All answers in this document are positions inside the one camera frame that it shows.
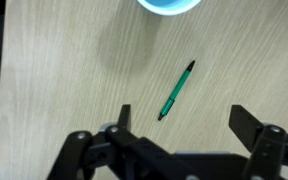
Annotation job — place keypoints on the green pen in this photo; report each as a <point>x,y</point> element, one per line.
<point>173,95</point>

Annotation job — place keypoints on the light blue cup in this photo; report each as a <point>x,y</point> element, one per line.
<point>168,7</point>

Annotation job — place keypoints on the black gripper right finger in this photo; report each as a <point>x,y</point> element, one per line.
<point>245,126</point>

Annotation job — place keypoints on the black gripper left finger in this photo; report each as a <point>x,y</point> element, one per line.
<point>124,120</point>

